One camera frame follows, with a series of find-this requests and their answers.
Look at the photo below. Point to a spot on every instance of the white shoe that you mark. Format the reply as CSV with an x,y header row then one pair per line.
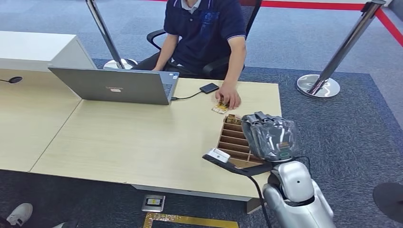
x,y
19,215

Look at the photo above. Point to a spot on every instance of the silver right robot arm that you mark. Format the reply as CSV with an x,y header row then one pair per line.
x,y
296,195

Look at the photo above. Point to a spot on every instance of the black round desk device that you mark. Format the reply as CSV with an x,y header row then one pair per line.
x,y
15,79

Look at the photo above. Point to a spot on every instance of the gold patterned card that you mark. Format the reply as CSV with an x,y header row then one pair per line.
x,y
220,108

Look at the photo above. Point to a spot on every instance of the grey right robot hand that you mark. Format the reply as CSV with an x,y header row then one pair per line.
x,y
270,138

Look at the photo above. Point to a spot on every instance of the person's left hand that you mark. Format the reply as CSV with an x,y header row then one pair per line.
x,y
229,93

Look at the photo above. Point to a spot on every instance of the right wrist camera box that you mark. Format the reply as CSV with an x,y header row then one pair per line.
x,y
220,155

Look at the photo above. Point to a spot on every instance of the chrome stanchion post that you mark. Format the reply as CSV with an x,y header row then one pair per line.
x,y
343,47
107,34

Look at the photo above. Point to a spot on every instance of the metal floor socket box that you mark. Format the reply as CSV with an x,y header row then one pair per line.
x,y
153,203

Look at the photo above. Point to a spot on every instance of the black external drive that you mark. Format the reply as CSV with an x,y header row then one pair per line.
x,y
209,87

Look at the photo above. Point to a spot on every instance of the gold card stack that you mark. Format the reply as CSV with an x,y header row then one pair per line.
x,y
233,119

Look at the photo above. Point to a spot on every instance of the red barrier belt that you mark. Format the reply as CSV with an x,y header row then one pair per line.
x,y
314,5

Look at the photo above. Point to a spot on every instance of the black office chair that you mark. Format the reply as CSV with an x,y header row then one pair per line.
x,y
253,12

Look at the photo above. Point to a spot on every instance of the white cabinet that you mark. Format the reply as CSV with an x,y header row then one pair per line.
x,y
31,50

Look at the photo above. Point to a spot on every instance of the person's right forearm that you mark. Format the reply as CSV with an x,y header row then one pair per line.
x,y
165,52

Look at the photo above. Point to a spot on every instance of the grey laptop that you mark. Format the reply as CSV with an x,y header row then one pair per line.
x,y
119,85

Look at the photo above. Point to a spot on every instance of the wooden slotted card tray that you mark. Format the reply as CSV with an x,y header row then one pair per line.
x,y
231,141

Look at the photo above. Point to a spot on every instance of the person's left forearm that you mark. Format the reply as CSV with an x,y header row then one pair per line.
x,y
236,59

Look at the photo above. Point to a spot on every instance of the black round disc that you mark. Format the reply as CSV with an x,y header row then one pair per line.
x,y
390,201

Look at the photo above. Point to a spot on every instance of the person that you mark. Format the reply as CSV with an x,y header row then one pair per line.
x,y
204,31

